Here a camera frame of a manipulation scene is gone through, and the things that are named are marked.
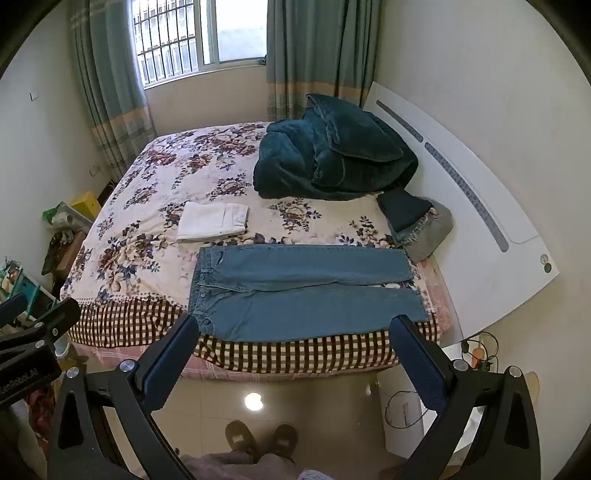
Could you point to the blue jeans pants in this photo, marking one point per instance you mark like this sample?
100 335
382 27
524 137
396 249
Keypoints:
300 288

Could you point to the teal plush blanket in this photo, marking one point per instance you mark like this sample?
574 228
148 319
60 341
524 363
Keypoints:
332 152

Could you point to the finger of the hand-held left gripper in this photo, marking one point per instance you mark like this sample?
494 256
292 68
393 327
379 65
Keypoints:
11 308
57 318

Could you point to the teal storage shelf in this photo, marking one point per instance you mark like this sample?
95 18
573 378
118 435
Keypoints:
18 286

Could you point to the white nightstand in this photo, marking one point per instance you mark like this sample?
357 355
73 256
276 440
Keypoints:
401 429

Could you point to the white folded pants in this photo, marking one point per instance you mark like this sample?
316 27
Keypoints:
210 221

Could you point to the red patterned cloth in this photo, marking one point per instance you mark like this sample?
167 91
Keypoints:
40 408

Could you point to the floral bed sheet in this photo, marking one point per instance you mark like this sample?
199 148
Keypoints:
175 175

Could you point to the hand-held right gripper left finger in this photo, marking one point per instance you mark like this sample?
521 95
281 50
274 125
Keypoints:
170 367

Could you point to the orange object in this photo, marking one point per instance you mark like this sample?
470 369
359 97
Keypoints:
478 354

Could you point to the barred window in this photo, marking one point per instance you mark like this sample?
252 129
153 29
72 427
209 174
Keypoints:
184 37

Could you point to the brown slipper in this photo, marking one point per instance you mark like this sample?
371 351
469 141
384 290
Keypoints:
285 441
240 438

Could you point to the green plastic bag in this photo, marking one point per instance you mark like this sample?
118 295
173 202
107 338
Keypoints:
54 213

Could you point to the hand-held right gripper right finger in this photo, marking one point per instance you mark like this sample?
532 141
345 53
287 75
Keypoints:
418 367

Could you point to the grey-green curtain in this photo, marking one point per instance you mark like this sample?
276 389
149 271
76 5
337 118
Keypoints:
318 50
108 92

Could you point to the black folded garment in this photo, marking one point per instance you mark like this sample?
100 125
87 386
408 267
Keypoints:
404 207

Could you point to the yellow box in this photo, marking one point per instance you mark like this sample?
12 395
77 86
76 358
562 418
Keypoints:
87 203

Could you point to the wall socket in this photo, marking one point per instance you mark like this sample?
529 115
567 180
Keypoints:
94 170

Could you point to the brown cardboard box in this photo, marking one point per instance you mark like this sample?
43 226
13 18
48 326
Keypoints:
69 256

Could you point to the white headboard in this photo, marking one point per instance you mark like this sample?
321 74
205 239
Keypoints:
498 277

